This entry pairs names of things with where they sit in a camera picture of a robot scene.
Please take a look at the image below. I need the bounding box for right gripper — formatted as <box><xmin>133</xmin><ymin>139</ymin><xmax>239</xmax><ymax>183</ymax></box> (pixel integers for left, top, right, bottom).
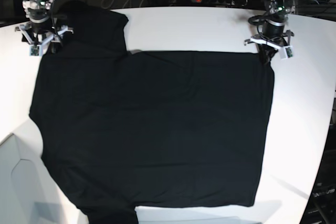
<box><xmin>15</xmin><ymin>22</ymin><xmax>74</xmax><ymax>54</ymax></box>

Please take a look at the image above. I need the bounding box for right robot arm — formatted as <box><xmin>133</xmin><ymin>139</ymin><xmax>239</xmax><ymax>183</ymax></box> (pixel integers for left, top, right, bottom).
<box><xmin>15</xmin><ymin>0</ymin><xmax>74</xmax><ymax>57</ymax></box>

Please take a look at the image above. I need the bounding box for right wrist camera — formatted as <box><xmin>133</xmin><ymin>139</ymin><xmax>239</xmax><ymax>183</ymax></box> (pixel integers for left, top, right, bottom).
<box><xmin>29</xmin><ymin>45</ymin><xmax>43</xmax><ymax>57</ymax></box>

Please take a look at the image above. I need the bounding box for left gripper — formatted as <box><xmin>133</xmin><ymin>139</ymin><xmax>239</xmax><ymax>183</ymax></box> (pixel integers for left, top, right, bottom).
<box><xmin>244</xmin><ymin>26</ymin><xmax>293</xmax><ymax>63</ymax></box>

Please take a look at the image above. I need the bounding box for black T-shirt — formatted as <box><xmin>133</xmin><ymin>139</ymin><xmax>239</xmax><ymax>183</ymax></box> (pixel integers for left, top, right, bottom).
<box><xmin>29</xmin><ymin>2</ymin><xmax>275</xmax><ymax>223</ymax></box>

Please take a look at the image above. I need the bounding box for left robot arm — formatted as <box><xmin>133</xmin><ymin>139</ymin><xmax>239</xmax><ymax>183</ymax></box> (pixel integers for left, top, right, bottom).
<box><xmin>244</xmin><ymin>0</ymin><xmax>295</xmax><ymax>65</ymax></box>

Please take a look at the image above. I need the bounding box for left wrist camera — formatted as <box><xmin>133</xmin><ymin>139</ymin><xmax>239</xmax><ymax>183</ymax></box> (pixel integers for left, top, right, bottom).
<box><xmin>278</xmin><ymin>45</ymin><xmax>293</xmax><ymax>60</ymax></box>

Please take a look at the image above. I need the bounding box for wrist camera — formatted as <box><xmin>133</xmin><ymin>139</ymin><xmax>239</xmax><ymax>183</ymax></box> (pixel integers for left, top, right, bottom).
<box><xmin>278</xmin><ymin>45</ymin><xmax>293</xmax><ymax>60</ymax></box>
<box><xmin>29</xmin><ymin>45</ymin><xmax>43</xmax><ymax>57</ymax></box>

